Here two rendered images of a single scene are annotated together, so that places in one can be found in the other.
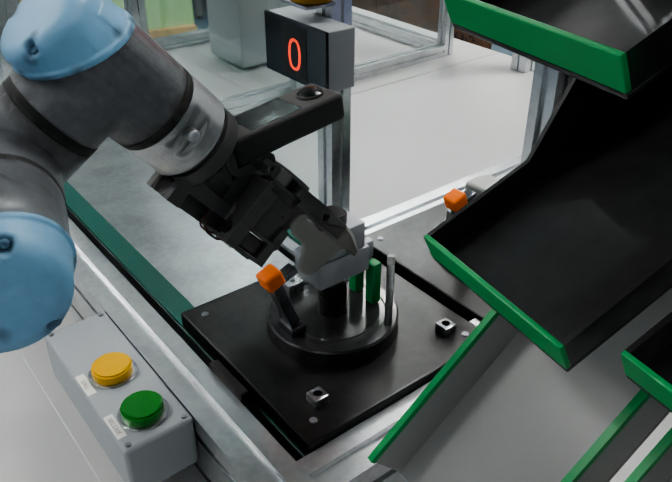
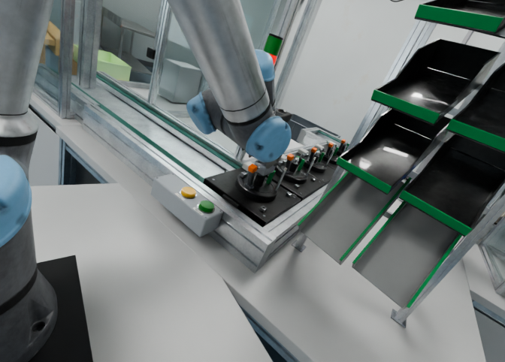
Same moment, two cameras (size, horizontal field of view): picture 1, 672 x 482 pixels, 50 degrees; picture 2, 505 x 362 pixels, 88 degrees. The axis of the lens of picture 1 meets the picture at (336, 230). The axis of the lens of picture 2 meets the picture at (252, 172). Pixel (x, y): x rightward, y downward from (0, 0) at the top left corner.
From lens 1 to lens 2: 0.37 m
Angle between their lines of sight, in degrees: 24
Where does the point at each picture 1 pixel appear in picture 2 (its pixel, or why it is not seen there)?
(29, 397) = (133, 203)
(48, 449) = (149, 221)
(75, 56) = (267, 76)
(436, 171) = not seen: hidden behind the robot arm
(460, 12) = (378, 96)
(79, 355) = (172, 186)
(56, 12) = (267, 61)
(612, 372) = (367, 203)
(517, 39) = (399, 106)
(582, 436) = (360, 220)
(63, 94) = not seen: hidden behind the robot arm
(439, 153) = not seen: hidden behind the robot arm
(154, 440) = (213, 217)
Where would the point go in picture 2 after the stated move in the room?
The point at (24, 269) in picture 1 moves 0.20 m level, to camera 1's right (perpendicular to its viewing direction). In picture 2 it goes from (287, 135) to (378, 158)
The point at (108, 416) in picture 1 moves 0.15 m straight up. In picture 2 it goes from (194, 207) to (209, 156)
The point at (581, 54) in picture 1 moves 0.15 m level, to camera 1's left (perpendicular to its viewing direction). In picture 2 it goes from (424, 113) to (365, 89)
